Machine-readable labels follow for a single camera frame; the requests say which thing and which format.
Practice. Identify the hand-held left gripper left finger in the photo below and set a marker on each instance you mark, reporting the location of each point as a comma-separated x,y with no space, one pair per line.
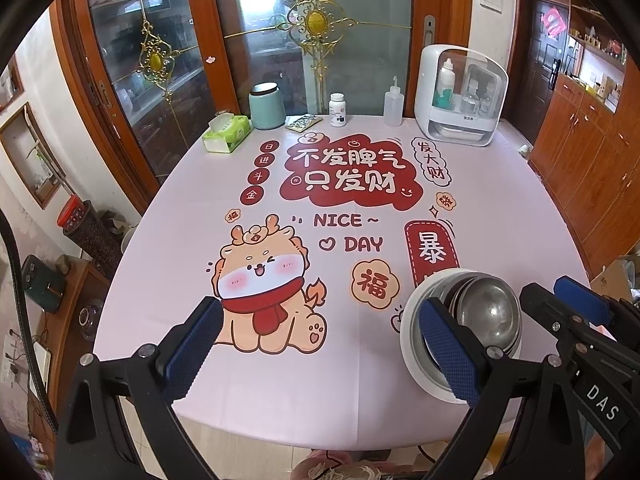
195,350

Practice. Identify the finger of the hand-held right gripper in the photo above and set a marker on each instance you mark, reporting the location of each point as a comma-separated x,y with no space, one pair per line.
585,300
547,310

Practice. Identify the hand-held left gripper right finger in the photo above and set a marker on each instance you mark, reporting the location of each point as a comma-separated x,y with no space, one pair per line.
450,355

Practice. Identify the plain white plate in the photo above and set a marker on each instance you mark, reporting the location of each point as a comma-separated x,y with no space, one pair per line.
412,325

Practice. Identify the medium steel bowl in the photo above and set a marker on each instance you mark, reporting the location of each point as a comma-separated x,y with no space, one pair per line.
457,296

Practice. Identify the cardboard box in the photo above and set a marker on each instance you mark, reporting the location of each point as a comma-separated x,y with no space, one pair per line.
612,277

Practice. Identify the round glass jar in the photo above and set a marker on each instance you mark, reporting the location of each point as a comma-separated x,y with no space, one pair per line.
92,317

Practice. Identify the wooden side table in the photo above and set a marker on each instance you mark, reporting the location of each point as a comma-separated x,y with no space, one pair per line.
75,355

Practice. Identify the wooden cabinet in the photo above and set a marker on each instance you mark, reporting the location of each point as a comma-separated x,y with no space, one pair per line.
585,160

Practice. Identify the pink printed tablecloth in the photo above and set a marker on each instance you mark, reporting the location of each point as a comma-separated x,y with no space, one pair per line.
200,210

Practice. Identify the small white object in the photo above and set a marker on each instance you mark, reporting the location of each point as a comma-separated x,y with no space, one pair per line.
524,150

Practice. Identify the black device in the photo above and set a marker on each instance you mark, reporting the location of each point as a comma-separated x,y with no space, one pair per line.
42,285

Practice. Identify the red lidded jar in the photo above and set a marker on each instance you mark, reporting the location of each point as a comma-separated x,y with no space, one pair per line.
69,212

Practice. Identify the clear glass bottle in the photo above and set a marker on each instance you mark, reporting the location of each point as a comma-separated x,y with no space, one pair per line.
486,102
469,100

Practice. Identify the green tissue box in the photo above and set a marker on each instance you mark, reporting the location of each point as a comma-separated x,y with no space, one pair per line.
230,132

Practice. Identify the black door lock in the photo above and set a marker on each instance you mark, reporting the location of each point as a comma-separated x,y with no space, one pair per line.
554,74

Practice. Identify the dark wooden door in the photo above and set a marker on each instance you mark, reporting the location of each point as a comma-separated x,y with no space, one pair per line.
530,70

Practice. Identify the white dropper bottle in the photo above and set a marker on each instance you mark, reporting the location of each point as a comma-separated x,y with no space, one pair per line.
444,85

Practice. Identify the teal canister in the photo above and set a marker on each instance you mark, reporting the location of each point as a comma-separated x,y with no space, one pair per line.
266,110

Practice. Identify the silver blister pack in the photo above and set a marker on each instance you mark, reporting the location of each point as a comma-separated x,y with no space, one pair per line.
302,123

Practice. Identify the white storage cabinet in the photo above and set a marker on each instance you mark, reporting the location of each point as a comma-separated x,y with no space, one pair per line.
425,90

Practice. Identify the clear squeeze bottle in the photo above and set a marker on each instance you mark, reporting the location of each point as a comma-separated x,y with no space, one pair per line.
393,107

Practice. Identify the white pill bottle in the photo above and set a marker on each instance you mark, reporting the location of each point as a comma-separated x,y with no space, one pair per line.
337,112

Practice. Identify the red door decoration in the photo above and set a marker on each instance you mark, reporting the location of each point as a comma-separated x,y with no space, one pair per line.
555,21

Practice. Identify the gold door ornament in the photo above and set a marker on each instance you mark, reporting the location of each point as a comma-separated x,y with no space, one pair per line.
155,60
316,22

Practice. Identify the wooden framed glass door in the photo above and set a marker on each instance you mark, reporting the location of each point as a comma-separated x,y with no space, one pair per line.
370,60
125,35

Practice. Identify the wooden picture frame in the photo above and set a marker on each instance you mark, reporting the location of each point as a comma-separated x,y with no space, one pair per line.
47,195

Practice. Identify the wooden wall shelf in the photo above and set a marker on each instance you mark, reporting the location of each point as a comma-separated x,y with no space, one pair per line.
597,45

